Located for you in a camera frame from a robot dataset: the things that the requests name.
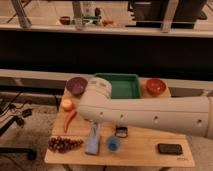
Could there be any small black square clip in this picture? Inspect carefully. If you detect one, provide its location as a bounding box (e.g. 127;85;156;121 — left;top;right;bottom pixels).
115;127;128;138

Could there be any red bowl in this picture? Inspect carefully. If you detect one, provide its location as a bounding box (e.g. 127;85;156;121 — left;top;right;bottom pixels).
145;78;166;96

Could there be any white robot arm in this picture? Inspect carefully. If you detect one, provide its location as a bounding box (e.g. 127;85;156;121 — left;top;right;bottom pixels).
77;77;213;139

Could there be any bunch of dark grapes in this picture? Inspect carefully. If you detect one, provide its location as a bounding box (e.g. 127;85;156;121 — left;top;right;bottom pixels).
48;136;83;153

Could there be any orange carrot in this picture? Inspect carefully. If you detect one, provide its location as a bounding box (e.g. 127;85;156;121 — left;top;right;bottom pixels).
64;110;77;133

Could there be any green plastic tray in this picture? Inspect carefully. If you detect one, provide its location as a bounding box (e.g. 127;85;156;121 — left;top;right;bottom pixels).
95;73;141;99

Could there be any yellow apple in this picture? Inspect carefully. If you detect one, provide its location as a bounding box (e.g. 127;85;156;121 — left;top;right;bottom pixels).
61;99;74;111

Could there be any purple bowl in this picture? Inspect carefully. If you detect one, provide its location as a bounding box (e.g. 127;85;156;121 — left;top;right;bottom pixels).
66;77;88;96

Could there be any blue sponge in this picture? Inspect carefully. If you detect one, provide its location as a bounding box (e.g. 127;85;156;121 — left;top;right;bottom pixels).
85;123;100;155

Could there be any small blue cup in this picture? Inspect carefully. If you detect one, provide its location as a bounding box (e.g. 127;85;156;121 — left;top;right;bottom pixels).
106;136;120;152

